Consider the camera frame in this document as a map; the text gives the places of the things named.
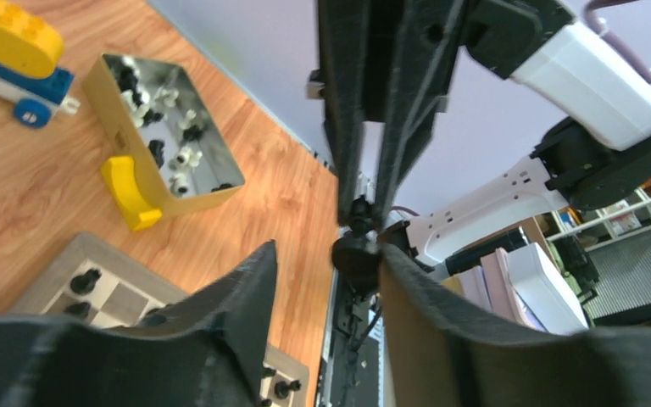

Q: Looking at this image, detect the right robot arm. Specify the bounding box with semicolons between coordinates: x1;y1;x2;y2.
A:
308;1;651;272

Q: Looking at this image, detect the black chess piece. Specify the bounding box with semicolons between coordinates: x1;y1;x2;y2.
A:
331;194;384;297

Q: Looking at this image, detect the wooden chess board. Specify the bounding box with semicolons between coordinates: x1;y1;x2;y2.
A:
8;231;311;407

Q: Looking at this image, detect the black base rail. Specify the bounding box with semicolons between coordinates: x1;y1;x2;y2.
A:
313;272;385;406

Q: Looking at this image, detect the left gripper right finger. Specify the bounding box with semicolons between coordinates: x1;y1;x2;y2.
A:
380;244;651;406

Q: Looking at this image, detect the yellow arch block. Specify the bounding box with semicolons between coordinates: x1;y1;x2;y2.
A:
100;155;163;231

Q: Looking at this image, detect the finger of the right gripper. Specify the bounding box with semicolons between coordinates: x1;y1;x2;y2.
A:
316;1;375;225
372;1;466;228

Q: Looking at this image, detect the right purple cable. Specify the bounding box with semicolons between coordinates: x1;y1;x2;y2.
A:
581;0;651;114

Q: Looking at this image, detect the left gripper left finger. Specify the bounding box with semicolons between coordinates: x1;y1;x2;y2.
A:
0;241;278;406

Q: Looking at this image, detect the toy brick car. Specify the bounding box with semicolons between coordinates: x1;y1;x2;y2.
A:
0;1;81;129

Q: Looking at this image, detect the yellow tin with chess pieces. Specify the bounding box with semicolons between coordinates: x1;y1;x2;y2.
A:
83;53;246;220

